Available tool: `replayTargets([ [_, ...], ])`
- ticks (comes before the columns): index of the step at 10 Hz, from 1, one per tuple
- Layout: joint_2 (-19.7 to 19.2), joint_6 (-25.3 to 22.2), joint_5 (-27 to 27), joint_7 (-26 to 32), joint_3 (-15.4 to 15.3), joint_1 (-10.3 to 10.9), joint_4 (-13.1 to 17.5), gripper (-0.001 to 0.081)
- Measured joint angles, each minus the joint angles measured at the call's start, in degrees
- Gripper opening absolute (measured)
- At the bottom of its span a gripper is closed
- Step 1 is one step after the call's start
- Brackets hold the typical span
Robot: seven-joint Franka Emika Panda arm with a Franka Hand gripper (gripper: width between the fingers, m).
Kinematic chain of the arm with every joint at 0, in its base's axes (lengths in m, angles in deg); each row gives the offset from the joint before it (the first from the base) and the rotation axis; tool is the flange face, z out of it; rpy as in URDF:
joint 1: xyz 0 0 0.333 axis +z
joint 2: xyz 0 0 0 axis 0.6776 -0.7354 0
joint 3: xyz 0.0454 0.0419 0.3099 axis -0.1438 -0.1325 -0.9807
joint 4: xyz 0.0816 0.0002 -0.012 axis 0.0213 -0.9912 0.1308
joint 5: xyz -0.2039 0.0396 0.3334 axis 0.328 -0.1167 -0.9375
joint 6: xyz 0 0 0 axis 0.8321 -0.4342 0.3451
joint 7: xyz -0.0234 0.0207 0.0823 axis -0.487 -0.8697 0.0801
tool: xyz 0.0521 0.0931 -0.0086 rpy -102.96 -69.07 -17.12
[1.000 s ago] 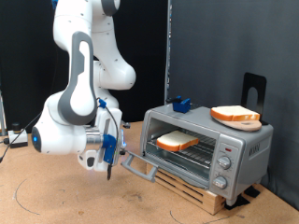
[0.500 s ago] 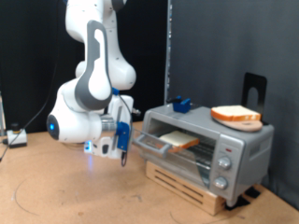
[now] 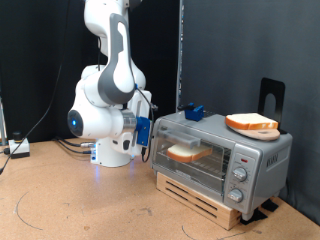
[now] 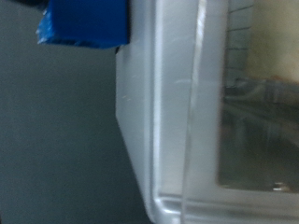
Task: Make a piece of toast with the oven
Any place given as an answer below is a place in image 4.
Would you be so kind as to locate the grey curtain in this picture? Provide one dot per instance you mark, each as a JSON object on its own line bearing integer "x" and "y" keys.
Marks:
{"x": 56, "y": 124}

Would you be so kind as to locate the silver toaster oven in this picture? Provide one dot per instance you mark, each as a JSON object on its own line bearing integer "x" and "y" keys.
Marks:
{"x": 137, "y": 93}

